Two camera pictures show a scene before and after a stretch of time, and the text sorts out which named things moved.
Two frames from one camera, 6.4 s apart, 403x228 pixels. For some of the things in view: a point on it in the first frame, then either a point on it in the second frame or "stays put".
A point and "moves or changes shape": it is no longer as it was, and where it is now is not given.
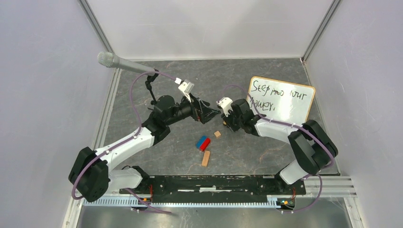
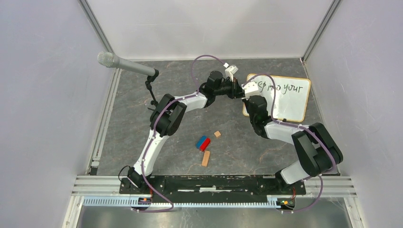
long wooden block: x=206 y=158 stays put
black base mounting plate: x=168 y=188 stays put
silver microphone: x=108 y=59 stays put
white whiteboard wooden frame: x=290 y=102 moves or changes shape
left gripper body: x=195 y=111 → x=231 y=88
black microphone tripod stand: x=150 y=79 stays put
